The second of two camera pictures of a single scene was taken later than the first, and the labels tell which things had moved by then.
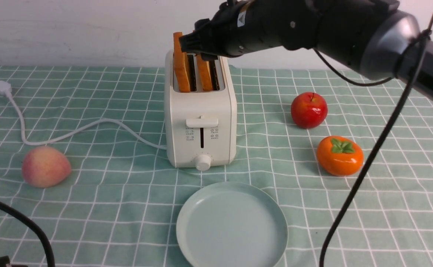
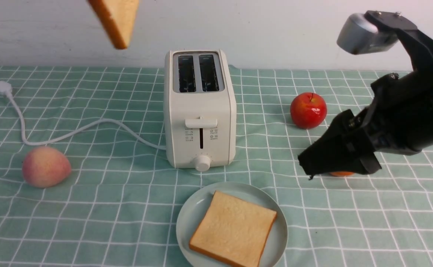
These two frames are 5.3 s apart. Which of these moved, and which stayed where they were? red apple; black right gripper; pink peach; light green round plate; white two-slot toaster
Moved: black right gripper
Stayed: pink peach; red apple; light green round plate; white two-slot toaster
